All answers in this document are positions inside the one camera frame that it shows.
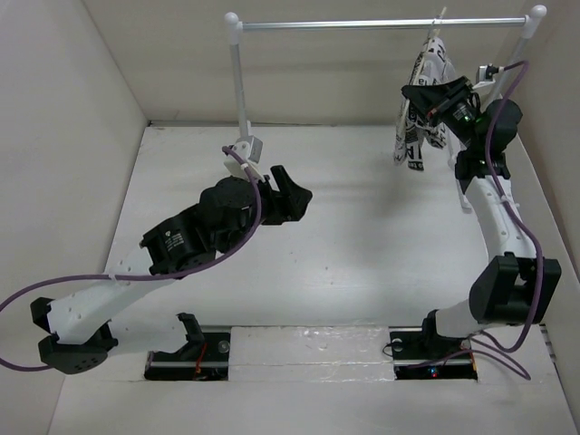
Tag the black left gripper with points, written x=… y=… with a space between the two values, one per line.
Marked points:
x=287 y=201

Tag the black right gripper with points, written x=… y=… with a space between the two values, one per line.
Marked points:
x=436 y=99

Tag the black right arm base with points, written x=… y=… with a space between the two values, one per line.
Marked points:
x=418 y=353

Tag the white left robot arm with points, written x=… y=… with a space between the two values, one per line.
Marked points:
x=80 y=332

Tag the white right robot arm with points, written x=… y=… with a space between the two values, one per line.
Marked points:
x=518 y=283

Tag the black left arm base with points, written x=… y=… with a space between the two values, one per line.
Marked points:
x=204 y=357

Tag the white metal clothes rack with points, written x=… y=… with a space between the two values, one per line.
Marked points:
x=388 y=54

